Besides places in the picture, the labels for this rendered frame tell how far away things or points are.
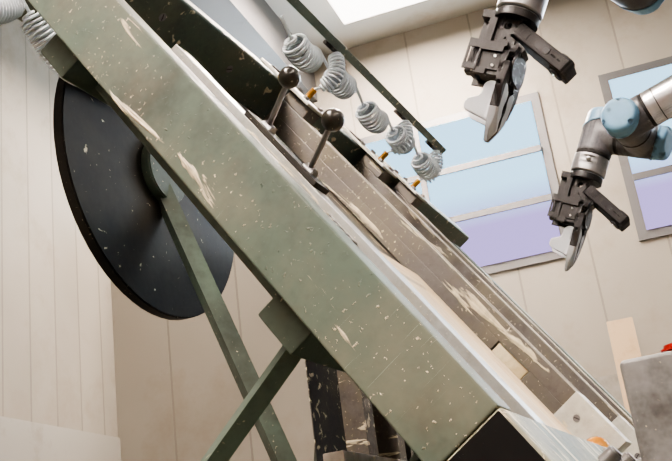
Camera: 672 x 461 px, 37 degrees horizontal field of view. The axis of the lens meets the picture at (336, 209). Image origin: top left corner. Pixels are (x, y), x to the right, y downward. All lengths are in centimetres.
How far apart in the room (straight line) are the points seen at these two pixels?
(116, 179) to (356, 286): 140
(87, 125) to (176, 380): 279
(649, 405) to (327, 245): 44
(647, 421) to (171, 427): 415
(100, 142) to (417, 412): 154
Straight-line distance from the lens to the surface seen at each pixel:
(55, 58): 174
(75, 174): 242
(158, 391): 518
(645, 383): 112
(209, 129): 141
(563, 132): 577
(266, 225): 132
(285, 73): 164
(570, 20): 606
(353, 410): 293
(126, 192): 258
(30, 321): 478
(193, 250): 259
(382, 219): 212
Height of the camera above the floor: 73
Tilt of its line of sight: 21 degrees up
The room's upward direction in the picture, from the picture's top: 8 degrees counter-clockwise
